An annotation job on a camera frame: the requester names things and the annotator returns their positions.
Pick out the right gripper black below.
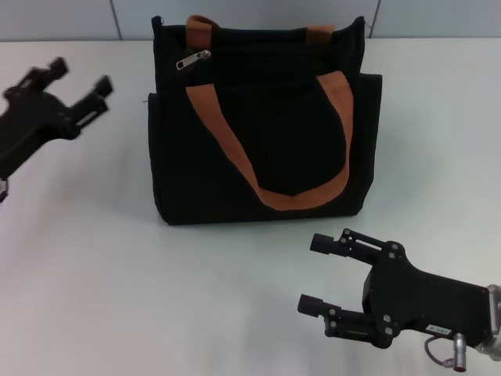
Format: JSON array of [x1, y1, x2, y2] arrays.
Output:
[[297, 228, 492, 350]]

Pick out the right gripper grey cable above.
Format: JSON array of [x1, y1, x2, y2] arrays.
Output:
[[424, 336, 456, 366]]

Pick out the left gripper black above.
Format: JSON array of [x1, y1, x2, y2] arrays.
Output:
[[0, 56, 115, 178]]

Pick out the black bag with orange handles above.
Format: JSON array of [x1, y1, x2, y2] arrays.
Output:
[[146, 14, 383, 228]]

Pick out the silver metal zipper pull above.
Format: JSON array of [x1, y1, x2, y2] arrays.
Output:
[[175, 49, 212, 72]]

